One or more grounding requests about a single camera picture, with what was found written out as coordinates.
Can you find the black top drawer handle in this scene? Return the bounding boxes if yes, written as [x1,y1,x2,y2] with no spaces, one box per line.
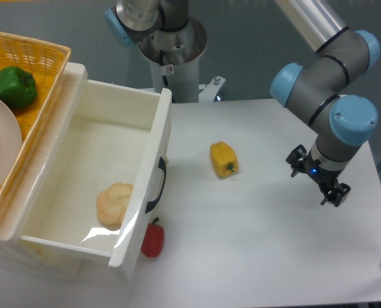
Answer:
[145,157,167,214]

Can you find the yellow bell pepper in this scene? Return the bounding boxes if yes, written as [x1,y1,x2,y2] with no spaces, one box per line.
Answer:
[210,141,239,178]

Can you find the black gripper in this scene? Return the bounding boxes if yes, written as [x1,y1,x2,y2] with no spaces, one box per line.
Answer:
[285,144,351,207]

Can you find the white drawer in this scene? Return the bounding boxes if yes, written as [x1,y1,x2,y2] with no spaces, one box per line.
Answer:
[21,80,172,281]

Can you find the white drawer cabinet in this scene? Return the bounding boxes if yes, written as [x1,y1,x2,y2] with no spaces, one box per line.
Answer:
[0,62,88,279]

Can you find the orange woven basket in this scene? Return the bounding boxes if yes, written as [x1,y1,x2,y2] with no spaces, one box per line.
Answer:
[0,32,71,211]

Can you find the beige bread roll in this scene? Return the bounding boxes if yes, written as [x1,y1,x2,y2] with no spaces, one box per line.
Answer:
[96,182,133,226]

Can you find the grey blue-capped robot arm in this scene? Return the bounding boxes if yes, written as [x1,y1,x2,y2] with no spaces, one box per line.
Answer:
[105,1,380,206]

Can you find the red bell pepper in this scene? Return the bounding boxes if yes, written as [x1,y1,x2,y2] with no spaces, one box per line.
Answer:
[140,217,165,258]

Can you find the green bell pepper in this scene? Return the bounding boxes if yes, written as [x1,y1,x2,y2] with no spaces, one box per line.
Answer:
[0,66,38,110]

